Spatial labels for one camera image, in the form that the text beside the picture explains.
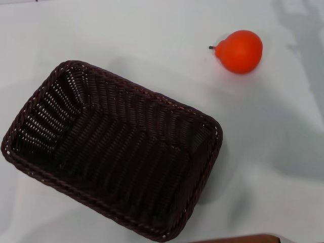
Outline dark brown woven basket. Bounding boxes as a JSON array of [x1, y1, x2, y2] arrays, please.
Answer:
[[1, 60, 224, 242]]

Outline orange toy pear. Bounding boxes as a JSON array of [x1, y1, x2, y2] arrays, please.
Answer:
[[209, 29, 264, 75]]

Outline brown curved panel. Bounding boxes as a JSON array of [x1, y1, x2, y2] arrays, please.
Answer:
[[190, 233, 282, 243]]

